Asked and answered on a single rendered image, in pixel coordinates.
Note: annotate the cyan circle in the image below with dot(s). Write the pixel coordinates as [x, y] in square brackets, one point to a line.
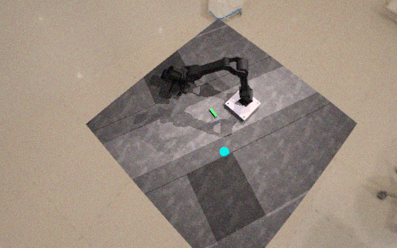
[224, 151]

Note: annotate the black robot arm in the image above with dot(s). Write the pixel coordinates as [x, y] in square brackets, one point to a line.
[195, 72]

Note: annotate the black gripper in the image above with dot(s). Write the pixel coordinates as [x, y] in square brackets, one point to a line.
[166, 78]

